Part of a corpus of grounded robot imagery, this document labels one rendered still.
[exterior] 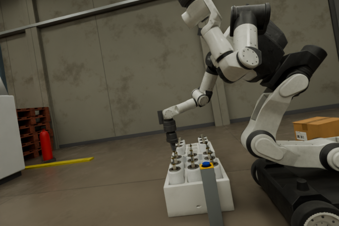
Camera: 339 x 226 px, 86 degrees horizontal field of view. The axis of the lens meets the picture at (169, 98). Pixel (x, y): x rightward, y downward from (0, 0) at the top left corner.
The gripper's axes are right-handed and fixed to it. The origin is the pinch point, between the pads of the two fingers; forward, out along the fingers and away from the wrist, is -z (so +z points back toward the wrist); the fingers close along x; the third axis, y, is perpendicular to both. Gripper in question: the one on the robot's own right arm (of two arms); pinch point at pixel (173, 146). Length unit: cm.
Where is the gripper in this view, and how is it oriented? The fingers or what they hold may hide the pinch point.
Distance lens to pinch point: 132.6
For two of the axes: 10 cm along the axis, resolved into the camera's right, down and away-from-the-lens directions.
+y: 9.2, -1.5, 3.6
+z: -1.7, -9.9, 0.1
